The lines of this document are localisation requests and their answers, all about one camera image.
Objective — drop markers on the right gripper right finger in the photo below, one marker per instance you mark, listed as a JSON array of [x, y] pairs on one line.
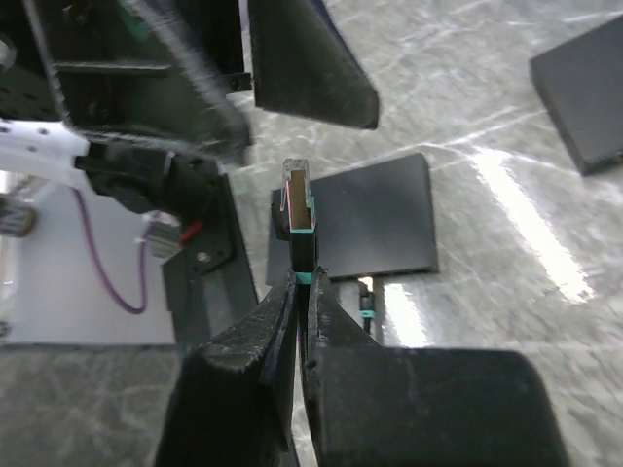
[[373, 405]]

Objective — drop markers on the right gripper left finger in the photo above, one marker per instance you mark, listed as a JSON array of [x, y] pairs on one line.
[[232, 404]]

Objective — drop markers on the black network switch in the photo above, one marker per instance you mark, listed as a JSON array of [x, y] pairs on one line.
[[580, 84], [376, 219]]

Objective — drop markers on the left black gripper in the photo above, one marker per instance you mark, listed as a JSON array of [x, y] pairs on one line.
[[153, 74]]

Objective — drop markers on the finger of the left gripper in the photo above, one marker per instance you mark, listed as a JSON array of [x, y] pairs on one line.
[[303, 67]]

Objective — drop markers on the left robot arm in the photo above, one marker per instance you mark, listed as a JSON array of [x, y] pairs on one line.
[[35, 140]]

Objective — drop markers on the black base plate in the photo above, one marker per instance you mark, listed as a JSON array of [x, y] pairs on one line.
[[208, 283]]

